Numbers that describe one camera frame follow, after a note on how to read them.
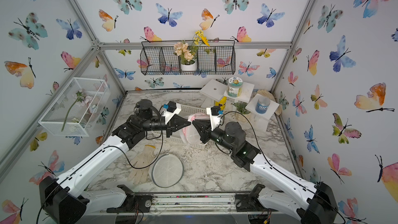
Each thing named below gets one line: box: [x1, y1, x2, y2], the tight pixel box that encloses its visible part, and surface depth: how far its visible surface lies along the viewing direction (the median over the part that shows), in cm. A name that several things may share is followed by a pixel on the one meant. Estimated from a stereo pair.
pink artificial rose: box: [60, 89, 94, 133], surface depth 76 cm
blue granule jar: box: [254, 96, 271, 115], surface depth 86 cm
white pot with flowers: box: [173, 29, 210, 72], surface depth 85 cm
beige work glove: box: [126, 144, 156, 185], surface depth 85 cm
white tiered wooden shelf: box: [199, 78, 280, 133], surface depth 94 cm
